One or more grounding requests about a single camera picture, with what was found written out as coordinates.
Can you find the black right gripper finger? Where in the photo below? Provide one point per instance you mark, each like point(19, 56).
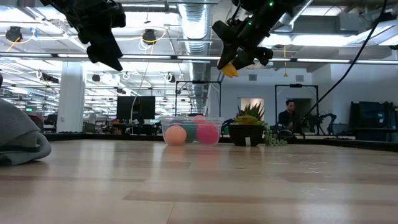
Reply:
point(244, 60)
point(227, 54)

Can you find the white building column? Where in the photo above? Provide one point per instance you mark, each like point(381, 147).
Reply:
point(71, 99)

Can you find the black ceiling camera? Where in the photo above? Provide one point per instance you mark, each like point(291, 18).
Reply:
point(14, 33)
point(149, 36)

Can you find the background black robot arm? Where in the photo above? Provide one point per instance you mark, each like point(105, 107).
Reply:
point(323, 119)

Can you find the silver ventilation duct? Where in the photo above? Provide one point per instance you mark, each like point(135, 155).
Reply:
point(195, 31)

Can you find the black computer monitor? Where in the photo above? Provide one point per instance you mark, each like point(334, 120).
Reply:
point(133, 107)

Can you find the pink toy fruit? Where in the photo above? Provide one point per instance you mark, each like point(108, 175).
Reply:
point(207, 134)

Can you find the black frame stand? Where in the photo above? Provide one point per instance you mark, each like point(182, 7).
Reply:
point(199, 81)
point(295, 85)

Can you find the peach toy fruit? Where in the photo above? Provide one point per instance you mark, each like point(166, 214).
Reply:
point(175, 135)

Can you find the grey cloth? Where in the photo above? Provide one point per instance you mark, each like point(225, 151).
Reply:
point(18, 137)

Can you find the long horizontal light bar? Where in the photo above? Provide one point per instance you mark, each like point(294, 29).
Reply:
point(186, 57)

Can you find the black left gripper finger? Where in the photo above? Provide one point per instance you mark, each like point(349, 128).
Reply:
point(105, 51)

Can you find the black aluminium table frame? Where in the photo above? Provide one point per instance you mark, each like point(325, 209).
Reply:
point(93, 136)

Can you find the black equipment cabinet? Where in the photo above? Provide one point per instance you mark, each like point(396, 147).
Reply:
point(371, 115)

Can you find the yellow toy banana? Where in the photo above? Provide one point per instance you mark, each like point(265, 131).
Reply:
point(230, 71)

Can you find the clear plastic tupperware container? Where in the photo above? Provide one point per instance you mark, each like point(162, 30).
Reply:
point(220, 124)

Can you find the potted succulent plant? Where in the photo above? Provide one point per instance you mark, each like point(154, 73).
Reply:
point(248, 124)

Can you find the person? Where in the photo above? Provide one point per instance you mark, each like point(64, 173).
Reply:
point(287, 119)

